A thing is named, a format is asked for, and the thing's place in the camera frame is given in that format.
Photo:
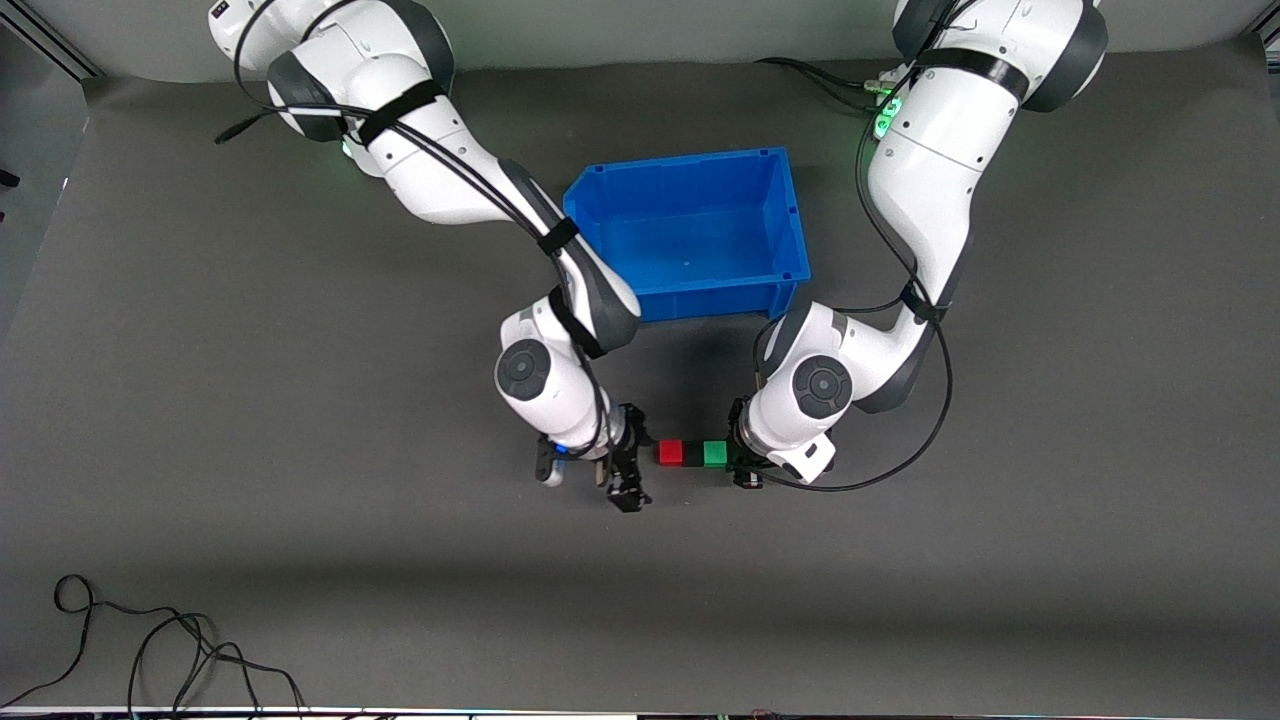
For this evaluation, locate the blue plastic bin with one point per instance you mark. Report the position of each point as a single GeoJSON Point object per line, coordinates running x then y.
{"type": "Point", "coordinates": [690, 240]}

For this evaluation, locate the aluminium frame rail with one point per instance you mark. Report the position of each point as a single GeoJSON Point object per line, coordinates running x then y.
{"type": "Point", "coordinates": [50, 40]}
{"type": "Point", "coordinates": [1268, 38]}

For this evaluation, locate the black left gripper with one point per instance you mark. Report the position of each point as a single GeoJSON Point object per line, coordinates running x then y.
{"type": "Point", "coordinates": [741, 463]}

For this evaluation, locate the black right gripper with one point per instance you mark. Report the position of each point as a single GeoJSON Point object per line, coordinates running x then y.
{"type": "Point", "coordinates": [629, 455]}

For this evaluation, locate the red cube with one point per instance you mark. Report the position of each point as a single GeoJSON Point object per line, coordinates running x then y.
{"type": "Point", "coordinates": [671, 454]}

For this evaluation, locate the green cube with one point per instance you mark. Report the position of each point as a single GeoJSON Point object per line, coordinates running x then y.
{"type": "Point", "coordinates": [716, 454]}

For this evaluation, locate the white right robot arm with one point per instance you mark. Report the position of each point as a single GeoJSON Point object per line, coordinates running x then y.
{"type": "Point", "coordinates": [440, 170]}

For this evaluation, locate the black cube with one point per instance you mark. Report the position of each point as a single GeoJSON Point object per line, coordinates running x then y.
{"type": "Point", "coordinates": [694, 454]}

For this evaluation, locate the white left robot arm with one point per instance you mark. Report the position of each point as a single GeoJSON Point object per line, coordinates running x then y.
{"type": "Point", "coordinates": [930, 170]}

